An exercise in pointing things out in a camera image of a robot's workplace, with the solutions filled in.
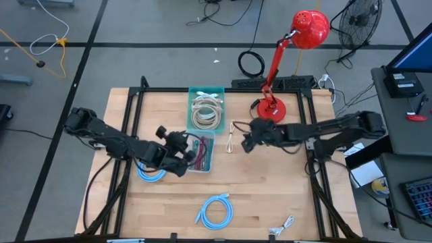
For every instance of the black mini computer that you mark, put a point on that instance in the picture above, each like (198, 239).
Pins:
(403, 84)

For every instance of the red desk lamp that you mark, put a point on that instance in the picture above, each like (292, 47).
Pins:
(308, 30)

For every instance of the computer monitor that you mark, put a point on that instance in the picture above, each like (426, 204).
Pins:
(413, 55)

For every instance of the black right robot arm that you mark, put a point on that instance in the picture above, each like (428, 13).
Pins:
(320, 130)

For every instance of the red flat gadget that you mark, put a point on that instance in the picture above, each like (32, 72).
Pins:
(416, 118)

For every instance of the grey side desk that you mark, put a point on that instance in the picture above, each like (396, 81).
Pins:
(405, 135)

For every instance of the black floor fan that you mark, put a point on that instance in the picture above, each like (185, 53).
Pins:
(359, 21)

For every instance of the clear plastic bin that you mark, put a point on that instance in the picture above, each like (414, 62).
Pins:
(189, 168)

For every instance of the black wheeled base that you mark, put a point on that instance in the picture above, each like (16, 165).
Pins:
(4, 113)

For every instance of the keyboard with coloured keys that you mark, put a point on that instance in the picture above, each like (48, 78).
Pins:
(418, 199)

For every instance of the black aluminium table frame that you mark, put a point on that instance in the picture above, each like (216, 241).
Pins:
(162, 90)

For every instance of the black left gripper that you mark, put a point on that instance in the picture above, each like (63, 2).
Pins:
(177, 143)

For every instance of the black pen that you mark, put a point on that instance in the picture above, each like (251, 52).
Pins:
(420, 104)

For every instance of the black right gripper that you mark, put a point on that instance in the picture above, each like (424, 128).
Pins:
(265, 131)

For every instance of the green translucent plastic bin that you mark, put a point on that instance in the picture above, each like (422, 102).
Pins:
(190, 111)

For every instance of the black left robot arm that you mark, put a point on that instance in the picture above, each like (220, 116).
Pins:
(118, 143)

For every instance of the grey furniture leg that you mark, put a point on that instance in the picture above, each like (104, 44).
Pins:
(15, 80)
(47, 2)

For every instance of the small black floor puck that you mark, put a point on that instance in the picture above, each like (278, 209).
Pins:
(40, 64)

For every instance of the round blue yellow disc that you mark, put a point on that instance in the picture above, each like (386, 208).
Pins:
(380, 186)

